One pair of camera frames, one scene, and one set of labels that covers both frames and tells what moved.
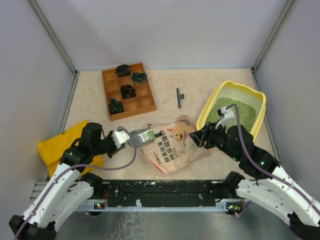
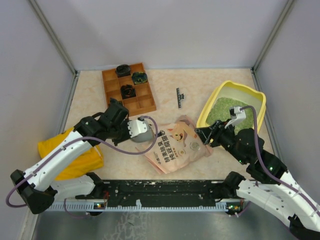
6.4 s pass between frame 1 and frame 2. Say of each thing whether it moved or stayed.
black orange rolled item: stayed
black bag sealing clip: stayed
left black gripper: moved
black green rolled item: stayed
